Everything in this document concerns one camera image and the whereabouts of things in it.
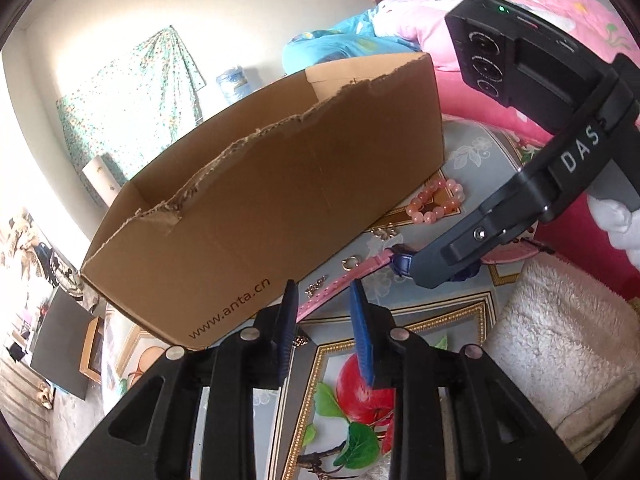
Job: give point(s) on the gold butterfly pendant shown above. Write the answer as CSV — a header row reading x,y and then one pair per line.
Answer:
x,y
385,232

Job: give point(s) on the blue quilt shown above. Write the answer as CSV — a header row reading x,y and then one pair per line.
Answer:
x,y
340,42

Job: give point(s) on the beige shoes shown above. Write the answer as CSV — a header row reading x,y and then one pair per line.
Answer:
x,y
44,397

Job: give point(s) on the small silver hoop earring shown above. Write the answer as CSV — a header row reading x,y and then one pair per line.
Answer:
x,y
345,263

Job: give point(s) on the blue water bottle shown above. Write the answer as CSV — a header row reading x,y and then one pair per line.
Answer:
x,y
232,85

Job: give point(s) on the pile of clothes and bags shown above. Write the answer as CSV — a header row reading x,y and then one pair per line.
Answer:
x,y
30,245

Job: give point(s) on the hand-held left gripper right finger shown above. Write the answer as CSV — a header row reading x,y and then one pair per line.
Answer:
x,y
361,340

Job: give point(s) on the person's right hand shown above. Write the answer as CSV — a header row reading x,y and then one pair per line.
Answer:
x,y
620,225

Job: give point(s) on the brown cardboard box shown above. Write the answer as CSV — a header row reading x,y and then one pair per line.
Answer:
x,y
275,200

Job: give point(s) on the green floral cloth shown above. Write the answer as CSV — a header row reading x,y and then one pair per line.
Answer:
x,y
140,100

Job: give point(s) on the white fluffy towel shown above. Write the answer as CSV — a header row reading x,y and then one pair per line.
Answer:
x,y
565,340

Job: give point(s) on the black cabinet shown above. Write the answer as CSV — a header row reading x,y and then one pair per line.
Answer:
x,y
60,350

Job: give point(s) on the fruit print tablecloth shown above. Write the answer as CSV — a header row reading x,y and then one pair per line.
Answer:
x,y
435,320

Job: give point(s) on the wooden frame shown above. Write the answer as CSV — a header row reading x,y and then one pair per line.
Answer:
x,y
86,355

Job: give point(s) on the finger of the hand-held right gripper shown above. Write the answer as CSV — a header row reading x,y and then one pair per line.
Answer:
x,y
475,240

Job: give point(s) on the pink quilt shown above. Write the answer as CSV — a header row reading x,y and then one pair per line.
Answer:
x,y
590,5

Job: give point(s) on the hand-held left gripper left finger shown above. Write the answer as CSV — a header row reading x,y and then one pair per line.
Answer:
x,y
289,320

